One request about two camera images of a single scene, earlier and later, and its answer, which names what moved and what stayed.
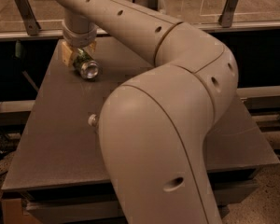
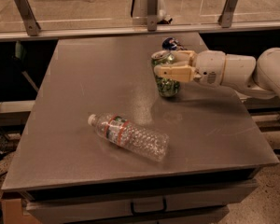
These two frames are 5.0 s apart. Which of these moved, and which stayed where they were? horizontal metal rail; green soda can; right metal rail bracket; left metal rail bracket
Moved: green soda can
Stayed: right metal rail bracket; horizontal metal rail; left metal rail bracket
